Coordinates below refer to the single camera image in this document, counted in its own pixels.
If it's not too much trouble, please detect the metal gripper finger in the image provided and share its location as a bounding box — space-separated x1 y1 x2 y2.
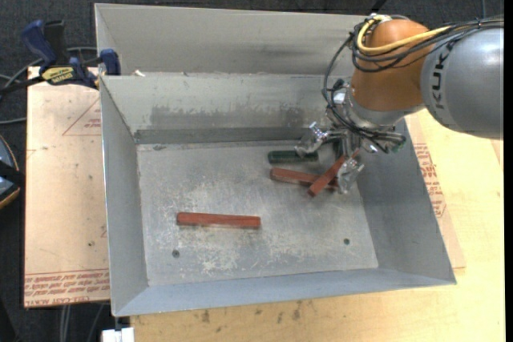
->
337 158 366 195
294 122 331 158

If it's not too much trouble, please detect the red-brown flat block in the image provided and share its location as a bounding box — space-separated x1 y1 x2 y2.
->
176 211 262 231
306 150 360 198
269 167 338 190

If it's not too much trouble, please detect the dark green flat block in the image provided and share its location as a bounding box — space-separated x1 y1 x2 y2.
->
267 149 321 165

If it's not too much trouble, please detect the grey metal bin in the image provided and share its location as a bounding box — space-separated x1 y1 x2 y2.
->
94 2 458 318

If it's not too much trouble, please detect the brown cardboard board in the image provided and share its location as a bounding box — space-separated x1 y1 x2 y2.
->
23 66 468 309

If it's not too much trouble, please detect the black cylinder on white bracket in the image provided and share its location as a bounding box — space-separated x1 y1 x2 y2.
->
331 78 350 106

